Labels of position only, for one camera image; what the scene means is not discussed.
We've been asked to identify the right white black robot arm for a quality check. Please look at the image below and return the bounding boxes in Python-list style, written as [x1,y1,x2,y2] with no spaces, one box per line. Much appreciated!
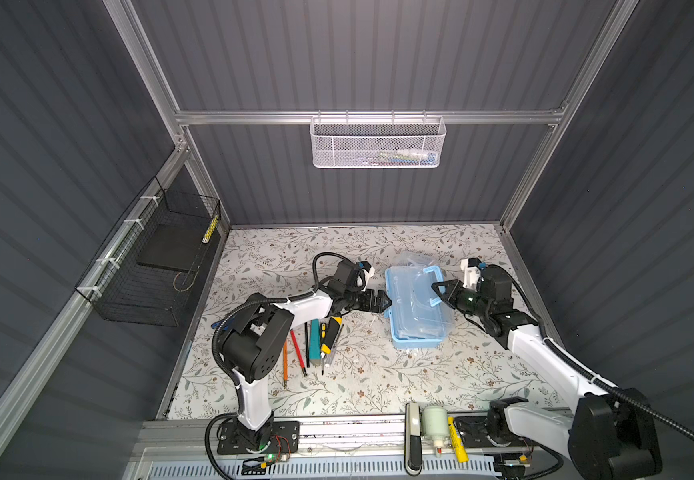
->
[431,259,663,479]

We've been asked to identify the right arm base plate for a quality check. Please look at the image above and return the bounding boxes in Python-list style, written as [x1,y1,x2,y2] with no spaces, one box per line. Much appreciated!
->
[454,415,535,449]

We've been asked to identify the teal utility knife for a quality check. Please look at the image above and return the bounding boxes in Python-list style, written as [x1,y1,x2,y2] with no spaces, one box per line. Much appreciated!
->
[308,320,321,367]

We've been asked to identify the red hex key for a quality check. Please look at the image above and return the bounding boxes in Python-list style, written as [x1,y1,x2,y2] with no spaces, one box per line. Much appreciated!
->
[290,330,308,377]

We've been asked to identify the black pad in basket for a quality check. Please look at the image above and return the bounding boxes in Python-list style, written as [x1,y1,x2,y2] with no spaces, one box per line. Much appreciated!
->
[137,224,204,273]

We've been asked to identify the yellow marker on rail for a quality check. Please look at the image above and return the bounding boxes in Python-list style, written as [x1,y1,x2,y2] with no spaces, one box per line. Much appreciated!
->
[447,416,469,464]

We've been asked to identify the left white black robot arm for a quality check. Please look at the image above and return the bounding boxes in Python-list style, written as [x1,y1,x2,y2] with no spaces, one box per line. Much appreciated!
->
[211,252,392,436]

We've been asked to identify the white wire mesh basket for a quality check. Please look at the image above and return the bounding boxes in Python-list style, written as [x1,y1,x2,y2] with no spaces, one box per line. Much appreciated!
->
[309,115,447,169]

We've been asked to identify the orange pencil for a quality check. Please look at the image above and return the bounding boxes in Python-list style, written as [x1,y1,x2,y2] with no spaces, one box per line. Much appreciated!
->
[282,340,289,388]

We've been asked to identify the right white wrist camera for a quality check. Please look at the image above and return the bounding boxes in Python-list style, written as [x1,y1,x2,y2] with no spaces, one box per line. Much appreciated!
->
[460,257,487,289]

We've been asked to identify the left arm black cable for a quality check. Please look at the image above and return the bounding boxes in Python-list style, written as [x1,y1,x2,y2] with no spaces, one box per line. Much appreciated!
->
[204,251,354,480]

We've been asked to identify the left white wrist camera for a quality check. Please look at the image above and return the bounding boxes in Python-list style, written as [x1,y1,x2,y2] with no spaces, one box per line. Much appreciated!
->
[357,260,375,284]

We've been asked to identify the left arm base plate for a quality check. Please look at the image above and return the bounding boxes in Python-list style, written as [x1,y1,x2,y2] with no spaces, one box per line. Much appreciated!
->
[216,419,301,455]

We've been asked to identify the black wire mesh basket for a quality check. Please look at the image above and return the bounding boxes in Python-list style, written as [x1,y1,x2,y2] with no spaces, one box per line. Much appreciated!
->
[76,180,222,327]

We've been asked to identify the small precision screwdriver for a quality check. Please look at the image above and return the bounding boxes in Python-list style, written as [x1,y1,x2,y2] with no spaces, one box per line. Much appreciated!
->
[321,333,340,374]

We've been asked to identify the yellow marker in black basket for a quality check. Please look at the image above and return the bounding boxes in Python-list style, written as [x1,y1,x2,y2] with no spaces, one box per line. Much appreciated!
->
[202,215,219,244]

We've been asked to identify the blue plastic tool box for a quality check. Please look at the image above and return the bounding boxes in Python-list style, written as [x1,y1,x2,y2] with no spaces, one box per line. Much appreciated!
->
[384,251,455,350]

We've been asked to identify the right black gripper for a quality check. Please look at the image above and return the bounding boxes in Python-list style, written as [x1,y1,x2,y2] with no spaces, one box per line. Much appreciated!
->
[432,279,490,320]

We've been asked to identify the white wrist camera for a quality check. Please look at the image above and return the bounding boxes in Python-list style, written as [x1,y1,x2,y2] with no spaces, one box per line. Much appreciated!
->
[460,257,487,289]
[357,260,375,284]

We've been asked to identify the white glue bottle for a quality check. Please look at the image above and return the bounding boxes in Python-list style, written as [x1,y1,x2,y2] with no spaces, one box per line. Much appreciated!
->
[421,405,449,457]

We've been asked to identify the black hex key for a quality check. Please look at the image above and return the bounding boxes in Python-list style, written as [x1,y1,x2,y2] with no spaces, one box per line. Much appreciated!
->
[304,322,311,370]

